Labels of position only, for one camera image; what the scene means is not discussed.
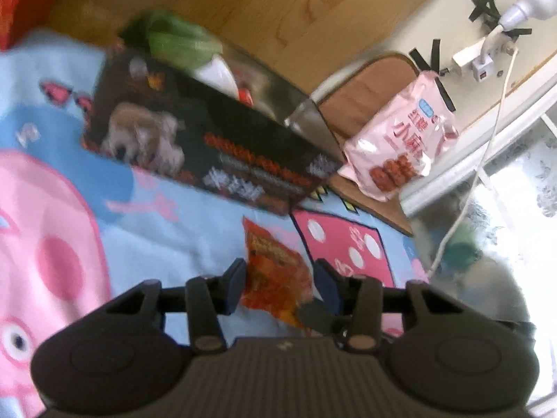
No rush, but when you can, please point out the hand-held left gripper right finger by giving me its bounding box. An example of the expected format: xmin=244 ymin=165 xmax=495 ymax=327
xmin=312 ymin=259 xmax=470 ymax=354

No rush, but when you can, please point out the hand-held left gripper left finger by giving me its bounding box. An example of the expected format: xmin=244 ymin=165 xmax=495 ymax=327
xmin=104 ymin=258 xmax=249 ymax=354

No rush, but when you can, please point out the orange snack packet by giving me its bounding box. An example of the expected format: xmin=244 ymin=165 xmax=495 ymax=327
xmin=241 ymin=218 xmax=316 ymax=328

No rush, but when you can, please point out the black cardboard box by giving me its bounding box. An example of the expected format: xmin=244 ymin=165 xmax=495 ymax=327
xmin=82 ymin=46 xmax=345 ymax=217

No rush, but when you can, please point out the white packet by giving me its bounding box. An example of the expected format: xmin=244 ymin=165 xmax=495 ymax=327
xmin=194 ymin=54 xmax=241 ymax=97

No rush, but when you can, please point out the pale green snack packet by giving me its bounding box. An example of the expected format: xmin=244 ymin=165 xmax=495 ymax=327
xmin=119 ymin=11 xmax=225 ymax=73

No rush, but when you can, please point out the printed blanket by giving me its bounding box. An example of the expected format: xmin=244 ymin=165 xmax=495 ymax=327
xmin=0 ymin=28 xmax=431 ymax=418

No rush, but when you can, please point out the green round object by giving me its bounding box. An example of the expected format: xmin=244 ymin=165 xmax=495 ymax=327
xmin=446 ymin=226 xmax=482 ymax=271

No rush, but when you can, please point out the pink snack bag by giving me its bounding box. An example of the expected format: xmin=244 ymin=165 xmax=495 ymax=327
xmin=337 ymin=71 xmax=461 ymax=203

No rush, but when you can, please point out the brown seat cushion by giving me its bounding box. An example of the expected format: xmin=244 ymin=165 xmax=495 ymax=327
xmin=311 ymin=52 xmax=430 ymax=238

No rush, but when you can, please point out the white power adapter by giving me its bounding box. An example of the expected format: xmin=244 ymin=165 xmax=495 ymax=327
xmin=472 ymin=54 xmax=495 ymax=84

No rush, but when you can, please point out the wooden board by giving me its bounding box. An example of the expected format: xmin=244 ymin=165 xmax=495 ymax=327
xmin=46 ymin=0 xmax=467 ymax=96

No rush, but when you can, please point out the red gift bag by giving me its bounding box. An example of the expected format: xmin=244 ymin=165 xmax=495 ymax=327
xmin=0 ymin=0 xmax=70 ymax=51

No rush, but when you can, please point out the white cable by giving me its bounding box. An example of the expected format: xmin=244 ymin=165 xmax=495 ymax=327
xmin=428 ymin=46 xmax=521 ymax=278

